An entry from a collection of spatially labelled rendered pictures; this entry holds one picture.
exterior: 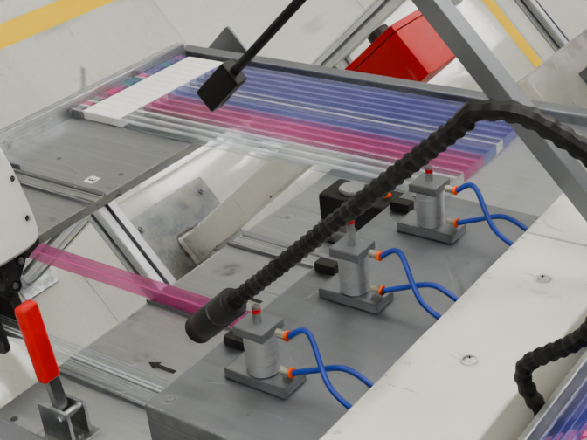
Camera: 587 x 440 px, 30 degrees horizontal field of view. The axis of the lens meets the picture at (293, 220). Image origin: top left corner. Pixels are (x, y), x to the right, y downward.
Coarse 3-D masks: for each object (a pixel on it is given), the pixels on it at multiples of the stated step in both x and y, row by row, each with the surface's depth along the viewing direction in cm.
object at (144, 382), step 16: (16, 320) 89; (16, 336) 88; (64, 352) 84; (80, 352) 84; (96, 352) 84; (80, 368) 84; (96, 368) 83; (112, 368) 82; (128, 368) 82; (128, 384) 81; (144, 384) 80; (160, 384) 79
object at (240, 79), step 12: (228, 60) 88; (216, 72) 88; (228, 72) 88; (240, 72) 88; (204, 84) 90; (216, 84) 89; (228, 84) 88; (240, 84) 88; (204, 96) 90; (216, 96) 89; (228, 96) 89; (216, 108) 90
